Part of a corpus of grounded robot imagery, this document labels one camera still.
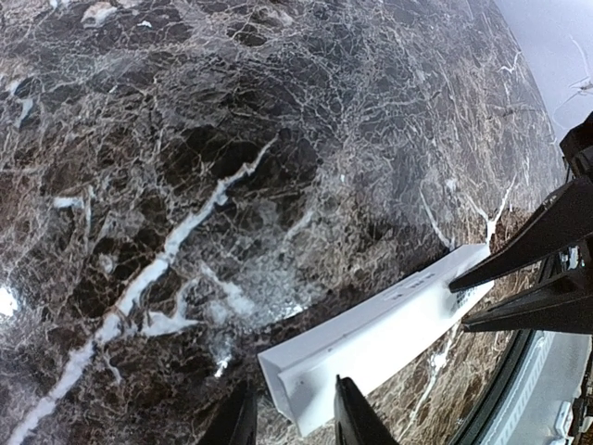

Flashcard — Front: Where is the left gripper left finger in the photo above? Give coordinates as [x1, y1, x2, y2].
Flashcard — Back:
[198, 382, 258, 445]

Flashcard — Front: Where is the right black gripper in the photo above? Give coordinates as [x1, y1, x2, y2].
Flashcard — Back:
[449, 112, 593, 292]

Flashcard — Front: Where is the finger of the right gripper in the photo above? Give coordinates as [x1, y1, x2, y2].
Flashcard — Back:
[461, 259, 592, 335]

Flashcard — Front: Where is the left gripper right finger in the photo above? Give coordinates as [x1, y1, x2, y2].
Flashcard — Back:
[334, 375, 398, 445]

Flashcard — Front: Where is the white remote control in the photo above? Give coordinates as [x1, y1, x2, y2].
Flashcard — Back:
[258, 244, 493, 438]

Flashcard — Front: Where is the grey slotted cable duct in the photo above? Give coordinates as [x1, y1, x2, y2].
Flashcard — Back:
[479, 331, 592, 445]

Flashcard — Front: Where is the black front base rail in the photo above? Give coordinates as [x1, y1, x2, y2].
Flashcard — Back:
[448, 330, 535, 445]

